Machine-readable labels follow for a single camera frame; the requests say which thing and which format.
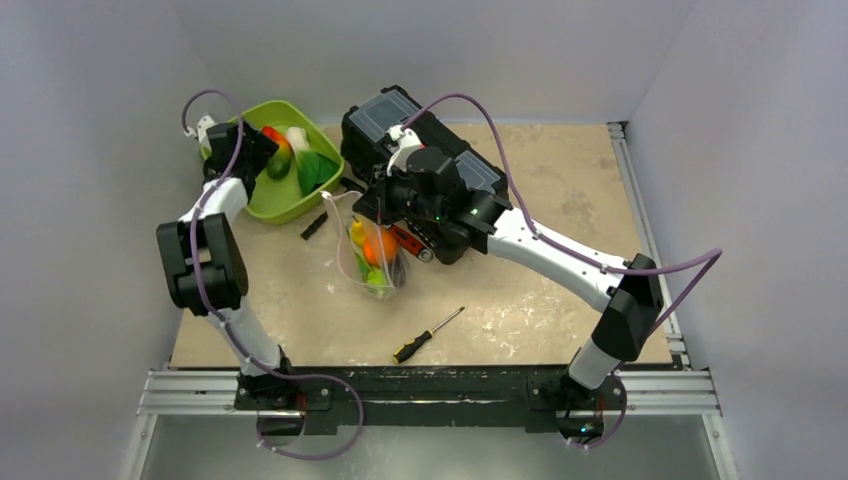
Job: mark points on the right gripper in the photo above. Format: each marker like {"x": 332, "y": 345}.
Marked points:
{"x": 383, "y": 201}

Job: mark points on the black toolbox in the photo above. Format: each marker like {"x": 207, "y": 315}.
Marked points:
{"x": 365, "y": 144}

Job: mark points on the toy mango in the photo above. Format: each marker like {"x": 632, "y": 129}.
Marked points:
{"x": 279, "y": 165}

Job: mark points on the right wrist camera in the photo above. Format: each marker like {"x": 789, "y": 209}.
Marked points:
{"x": 407, "y": 142}

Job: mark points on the green plastic bin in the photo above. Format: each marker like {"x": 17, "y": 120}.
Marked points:
{"x": 273, "y": 202}

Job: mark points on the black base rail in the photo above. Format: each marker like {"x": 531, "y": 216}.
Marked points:
{"x": 535, "y": 398}

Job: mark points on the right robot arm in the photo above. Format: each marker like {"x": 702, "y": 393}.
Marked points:
{"x": 628, "y": 301}

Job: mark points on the toy purple eggplant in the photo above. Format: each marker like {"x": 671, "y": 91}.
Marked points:
{"x": 397, "y": 270}

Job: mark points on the toy green onion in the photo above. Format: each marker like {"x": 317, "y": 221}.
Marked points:
{"x": 375, "y": 280}

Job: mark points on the toy green leaf vegetable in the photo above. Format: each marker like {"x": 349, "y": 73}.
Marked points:
{"x": 313, "y": 168}

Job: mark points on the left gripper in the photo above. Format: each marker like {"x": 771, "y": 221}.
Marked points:
{"x": 260, "y": 148}

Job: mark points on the yellow black screwdriver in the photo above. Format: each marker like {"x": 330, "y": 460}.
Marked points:
{"x": 408, "y": 349}

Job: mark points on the clear zip top bag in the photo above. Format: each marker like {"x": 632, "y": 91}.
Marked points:
{"x": 340, "y": 216}

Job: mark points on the adjustable wrench red handle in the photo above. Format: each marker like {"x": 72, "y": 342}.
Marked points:
{"x": 410, "y": 243}

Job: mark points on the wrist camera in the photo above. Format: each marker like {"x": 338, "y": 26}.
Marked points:
{"x": 407, "y": 142}
{"x": 202, "y": 126}

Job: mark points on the black hammer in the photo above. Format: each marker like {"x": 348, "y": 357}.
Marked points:
{"x": 349, "y": 185}

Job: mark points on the toy orange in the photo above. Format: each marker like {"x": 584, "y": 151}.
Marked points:
{"x": 380, "y": 248}

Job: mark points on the toy red strawberry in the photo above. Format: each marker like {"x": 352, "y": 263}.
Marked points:
{"x": 273, "y": 134}

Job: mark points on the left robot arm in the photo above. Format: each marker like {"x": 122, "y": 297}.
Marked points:
{"x": 203, "y": 267}

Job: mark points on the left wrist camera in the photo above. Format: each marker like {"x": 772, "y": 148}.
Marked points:
{"x": 202, "y": 126}

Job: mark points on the toy lemon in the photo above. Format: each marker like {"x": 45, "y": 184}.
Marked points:
{"x": 358, "y": 234}

